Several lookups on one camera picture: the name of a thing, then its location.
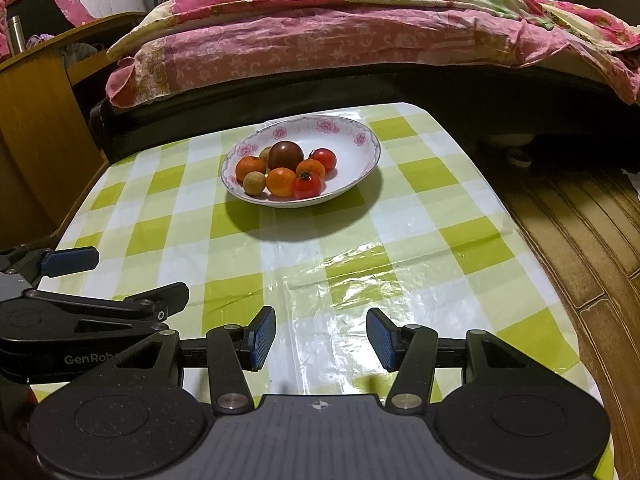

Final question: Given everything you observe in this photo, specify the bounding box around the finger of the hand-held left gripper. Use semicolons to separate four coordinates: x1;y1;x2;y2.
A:
0;246;100;282
24;282;191;335

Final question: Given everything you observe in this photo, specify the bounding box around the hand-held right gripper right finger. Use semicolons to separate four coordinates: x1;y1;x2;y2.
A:
366;308;542;412

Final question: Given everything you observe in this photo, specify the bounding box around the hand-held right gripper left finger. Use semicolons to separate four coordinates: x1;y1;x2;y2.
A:
116;306;277;414

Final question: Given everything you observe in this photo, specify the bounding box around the orange tangerine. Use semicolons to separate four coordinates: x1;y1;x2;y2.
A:
235;156;267;184
296;158;327;181
265;167;297;197

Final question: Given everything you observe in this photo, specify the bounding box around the red tomato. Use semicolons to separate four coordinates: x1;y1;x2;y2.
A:
308;147;337;171
292;171;324;199

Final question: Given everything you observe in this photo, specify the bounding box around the white floral plate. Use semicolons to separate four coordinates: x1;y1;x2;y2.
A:
221;115;382;209

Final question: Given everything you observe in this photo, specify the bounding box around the wooden cabinet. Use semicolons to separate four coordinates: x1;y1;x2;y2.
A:
0;10;151;252

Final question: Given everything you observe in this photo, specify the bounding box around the green checked tablecloth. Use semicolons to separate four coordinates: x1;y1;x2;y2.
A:
30;102;613;480

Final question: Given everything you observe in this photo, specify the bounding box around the dark purple tomato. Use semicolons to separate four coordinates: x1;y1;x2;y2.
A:
266;141;305;171

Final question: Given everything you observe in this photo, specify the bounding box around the grey cloth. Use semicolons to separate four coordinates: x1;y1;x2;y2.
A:
60;42;108;67

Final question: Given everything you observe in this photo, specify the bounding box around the steel thermos bottle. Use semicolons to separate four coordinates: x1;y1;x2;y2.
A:
6;15;26;56

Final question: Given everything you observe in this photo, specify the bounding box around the pink cloth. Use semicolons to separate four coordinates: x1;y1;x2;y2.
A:
0;0;108;58

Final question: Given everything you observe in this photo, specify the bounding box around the pink patterned blanket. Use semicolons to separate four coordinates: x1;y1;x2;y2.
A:
106;10;640;109

